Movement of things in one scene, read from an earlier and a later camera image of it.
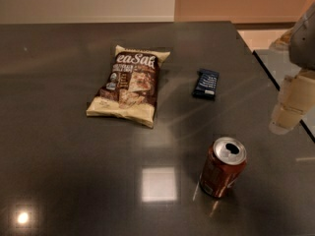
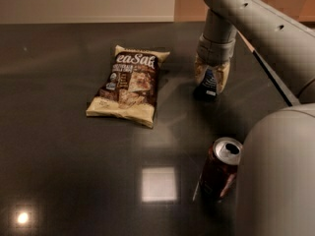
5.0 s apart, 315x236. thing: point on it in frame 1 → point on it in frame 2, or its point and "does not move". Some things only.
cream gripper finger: (296, 98) → (215, 53)
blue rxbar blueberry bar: (207, 84) does not move
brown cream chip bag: (130, 91) does not move
